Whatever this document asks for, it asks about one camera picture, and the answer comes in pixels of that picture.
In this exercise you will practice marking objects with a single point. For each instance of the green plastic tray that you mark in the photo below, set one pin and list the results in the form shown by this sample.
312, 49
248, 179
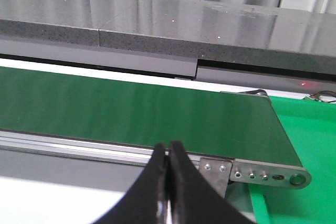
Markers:
310, 126

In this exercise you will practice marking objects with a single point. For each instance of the green conveyor belt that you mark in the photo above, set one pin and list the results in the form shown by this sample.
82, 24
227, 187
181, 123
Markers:
223, 124

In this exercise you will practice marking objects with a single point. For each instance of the aluminium conveyor frame rail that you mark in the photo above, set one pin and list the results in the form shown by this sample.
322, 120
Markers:
218, 171

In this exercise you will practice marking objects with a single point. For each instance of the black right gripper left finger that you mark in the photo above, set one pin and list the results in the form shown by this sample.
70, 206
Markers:
146, 200

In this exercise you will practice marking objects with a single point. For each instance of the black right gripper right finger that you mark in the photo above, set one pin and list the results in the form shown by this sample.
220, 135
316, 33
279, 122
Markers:
193, 200

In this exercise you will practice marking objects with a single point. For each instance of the dark granite counter slab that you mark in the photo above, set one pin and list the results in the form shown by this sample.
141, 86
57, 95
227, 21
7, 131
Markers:
243, 45

